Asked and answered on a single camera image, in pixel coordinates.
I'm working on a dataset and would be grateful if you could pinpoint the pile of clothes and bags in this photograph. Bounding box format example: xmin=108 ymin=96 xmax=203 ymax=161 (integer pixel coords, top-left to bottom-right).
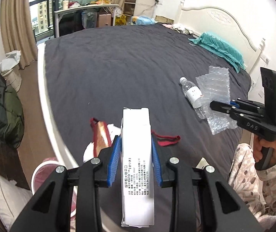
xmin=0 ymin=71 xmax=25 ymax=150

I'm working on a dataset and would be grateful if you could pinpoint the clear water bottle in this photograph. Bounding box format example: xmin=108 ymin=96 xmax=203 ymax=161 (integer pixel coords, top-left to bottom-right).
xmin=179 ymin=77 xmax=209 ymax=119

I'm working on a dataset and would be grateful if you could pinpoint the white desk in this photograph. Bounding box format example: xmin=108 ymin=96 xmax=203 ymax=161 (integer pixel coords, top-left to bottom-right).
xmin=54 ymin=3 xmax=119 ymax=38

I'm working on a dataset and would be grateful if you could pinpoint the yellow bag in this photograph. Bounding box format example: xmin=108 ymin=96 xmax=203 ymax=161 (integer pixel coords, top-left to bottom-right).
xmin=115 ymin=14 xmax=127 ymax=26

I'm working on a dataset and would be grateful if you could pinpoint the pile of light clothes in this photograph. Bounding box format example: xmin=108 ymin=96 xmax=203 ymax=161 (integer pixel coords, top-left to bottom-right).
xmin=162 ymin=23 xmax=196 ymax=35

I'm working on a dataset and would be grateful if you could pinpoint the white quilted bag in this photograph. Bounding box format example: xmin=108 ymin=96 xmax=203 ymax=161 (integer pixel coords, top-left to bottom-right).
xmin=0 ymin=174 xmax=33 ymax=231

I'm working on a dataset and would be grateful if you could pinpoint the white headboard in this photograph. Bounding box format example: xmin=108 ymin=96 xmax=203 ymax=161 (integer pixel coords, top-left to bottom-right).
xmin=180 ymin=6 xmax=264 ymax=74

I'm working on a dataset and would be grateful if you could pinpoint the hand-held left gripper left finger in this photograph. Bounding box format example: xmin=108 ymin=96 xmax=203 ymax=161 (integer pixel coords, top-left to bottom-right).
xmin=10 ymin=135 xmax=123 ymax=232

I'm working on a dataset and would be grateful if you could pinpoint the blue plastic bag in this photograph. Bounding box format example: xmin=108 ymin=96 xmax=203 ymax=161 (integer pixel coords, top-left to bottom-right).
xmin=81 ymin=10 xmax=97 ymax=29

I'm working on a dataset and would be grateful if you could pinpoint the bubble wrap sheet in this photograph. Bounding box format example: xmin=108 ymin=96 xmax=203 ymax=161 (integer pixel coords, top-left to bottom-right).
xmin=195 ymin=65 xmax=238 ymax=136

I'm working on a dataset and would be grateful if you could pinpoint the white laundry basket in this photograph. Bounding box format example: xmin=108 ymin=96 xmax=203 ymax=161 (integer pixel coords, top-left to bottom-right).
xmin=0 ymin=50 xmax=22 ymax=92

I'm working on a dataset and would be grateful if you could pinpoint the beige drawer cabinet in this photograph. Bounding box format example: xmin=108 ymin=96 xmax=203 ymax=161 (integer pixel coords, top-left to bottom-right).
xmin=123 ymin=0 xmax=158 ymax=17

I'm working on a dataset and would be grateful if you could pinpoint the flat cardboard box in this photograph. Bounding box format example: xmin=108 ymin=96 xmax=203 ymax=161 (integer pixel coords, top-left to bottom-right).
xmin=155 ymin=15 xmax=174 ymax=25

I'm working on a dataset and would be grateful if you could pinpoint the dark grey bed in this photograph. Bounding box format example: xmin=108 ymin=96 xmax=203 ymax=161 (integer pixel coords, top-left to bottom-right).
xmin=37 ymin=22 xmax=252 ymax=232

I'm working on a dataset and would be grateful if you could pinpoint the white cardboard box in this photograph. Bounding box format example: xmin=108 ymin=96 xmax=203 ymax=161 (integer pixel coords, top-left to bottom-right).
xmin=121 ymin=107 xmax=156 ymax=228

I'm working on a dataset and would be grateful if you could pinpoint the light blue plastic pack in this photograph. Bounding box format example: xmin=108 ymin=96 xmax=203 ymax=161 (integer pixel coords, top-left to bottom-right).
xmin=131 ymin=16 xmax=158 ymax=26

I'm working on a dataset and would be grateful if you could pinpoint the wide beige curtain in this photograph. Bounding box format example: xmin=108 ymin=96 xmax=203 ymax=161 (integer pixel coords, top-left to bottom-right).
xmin=0 ymin=0 xmax=38 ymax=69

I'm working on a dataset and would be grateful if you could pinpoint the red gold gift bag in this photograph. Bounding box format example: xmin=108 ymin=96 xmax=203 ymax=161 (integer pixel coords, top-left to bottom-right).
xmin=90 ymin=118 xmax=181 ymax=159

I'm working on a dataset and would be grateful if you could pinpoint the window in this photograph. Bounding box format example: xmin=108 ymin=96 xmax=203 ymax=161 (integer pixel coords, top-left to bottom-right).
xmin=28 ymin=0 xmax=109 ymax=44

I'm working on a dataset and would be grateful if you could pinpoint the teal folded cloth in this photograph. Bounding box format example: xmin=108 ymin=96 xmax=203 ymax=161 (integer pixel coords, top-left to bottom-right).
xmin=189 ymin=31 xmax=245 ymax=73

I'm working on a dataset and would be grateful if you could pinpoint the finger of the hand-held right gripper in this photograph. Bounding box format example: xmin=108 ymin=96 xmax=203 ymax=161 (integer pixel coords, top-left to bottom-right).
xmin=210 ymin=101 xmax=243 ymax=120
xmin=230 ymin=98 xmax=266 ymax=113

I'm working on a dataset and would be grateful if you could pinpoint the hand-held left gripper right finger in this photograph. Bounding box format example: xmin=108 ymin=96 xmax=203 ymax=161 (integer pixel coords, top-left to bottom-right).
xmin=151 ymin=135 xmax=264 ymax=232

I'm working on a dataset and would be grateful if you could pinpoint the pink trash bin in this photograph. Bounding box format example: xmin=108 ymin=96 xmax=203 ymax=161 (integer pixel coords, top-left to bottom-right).
xmin=30 ymin=158 xmax=77 ymax=219

